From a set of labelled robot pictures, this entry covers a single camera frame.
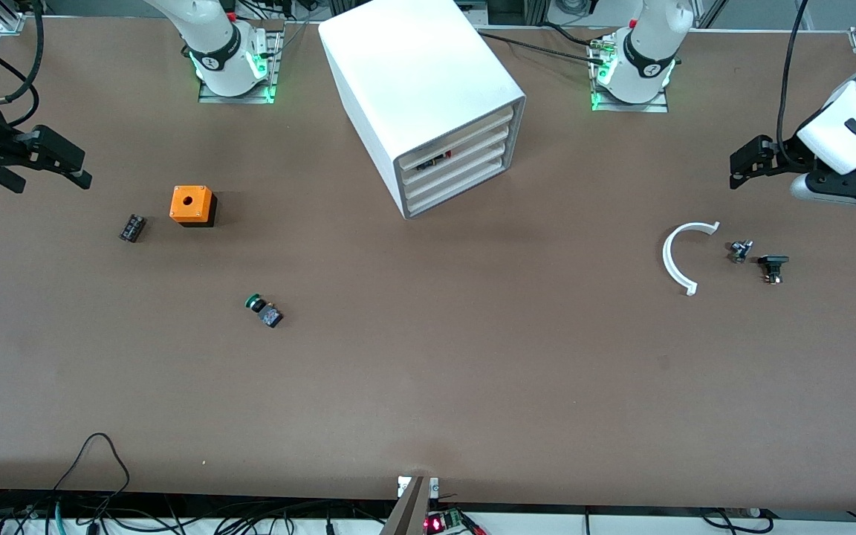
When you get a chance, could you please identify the grey metal post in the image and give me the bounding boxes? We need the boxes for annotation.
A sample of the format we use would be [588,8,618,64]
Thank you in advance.
[380,476,429,535]

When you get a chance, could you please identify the small black switch part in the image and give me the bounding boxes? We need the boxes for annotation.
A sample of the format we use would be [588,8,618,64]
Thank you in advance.
[759,255,791,286]

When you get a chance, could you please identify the black cable behind cabinet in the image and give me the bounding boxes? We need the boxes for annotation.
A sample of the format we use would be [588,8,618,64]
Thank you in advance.
[476,30,607,66]

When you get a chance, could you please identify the black cable under table edge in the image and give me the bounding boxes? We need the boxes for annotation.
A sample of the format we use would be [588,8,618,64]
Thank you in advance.
[699,508,774,534]

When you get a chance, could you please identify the orange button box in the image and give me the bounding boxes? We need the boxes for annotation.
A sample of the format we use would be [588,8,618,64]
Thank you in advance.
[169,185,218,228]

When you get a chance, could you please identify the green push button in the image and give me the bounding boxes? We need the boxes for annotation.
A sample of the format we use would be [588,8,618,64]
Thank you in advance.
[244,294,285,329]

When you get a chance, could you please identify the circuit board with red light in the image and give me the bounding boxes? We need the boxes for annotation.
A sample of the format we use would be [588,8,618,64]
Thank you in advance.
[424,509,466,534]

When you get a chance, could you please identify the white curved plastic arc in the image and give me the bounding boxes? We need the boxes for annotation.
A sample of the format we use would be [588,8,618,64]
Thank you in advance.
[662,221,721,296]

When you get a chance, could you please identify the looped black cable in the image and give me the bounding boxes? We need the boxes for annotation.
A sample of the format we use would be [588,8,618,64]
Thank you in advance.
[53,433,132,521]

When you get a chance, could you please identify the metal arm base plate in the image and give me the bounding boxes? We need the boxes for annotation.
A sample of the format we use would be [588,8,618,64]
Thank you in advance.
[198,30,282,105]
[590,33,670,114]

